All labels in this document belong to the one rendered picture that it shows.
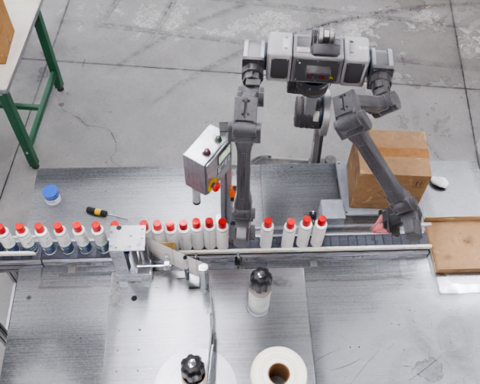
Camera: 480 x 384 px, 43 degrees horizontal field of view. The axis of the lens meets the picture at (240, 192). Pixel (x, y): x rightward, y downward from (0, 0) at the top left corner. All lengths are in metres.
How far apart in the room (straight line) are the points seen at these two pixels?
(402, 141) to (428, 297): 0.67
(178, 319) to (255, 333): 0.31
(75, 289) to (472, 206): 1.80
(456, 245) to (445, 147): 1.52
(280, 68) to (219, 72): 2.04
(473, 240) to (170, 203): 1.36
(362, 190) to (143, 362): 1.16
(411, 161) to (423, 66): 2.13
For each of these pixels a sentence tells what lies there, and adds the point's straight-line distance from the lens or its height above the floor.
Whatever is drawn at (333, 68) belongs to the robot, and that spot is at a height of 1.47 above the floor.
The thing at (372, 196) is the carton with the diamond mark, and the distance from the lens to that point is 2.74.
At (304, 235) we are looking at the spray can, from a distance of 2.53.
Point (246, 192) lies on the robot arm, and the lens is 2.16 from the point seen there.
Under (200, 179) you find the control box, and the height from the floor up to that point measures 1.38.
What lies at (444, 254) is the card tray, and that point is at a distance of 2.82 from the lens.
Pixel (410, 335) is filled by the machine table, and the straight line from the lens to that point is 2.62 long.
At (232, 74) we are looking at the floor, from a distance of 4.46.
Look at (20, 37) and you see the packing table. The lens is 3.75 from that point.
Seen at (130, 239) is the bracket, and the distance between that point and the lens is 2.36.
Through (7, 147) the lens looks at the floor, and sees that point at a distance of 4.27.
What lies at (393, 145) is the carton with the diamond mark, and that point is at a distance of 2.72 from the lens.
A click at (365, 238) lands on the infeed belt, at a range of 2.72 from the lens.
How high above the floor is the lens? 3.18
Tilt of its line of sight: 56 degrees down
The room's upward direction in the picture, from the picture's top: 2 degrees clockwise
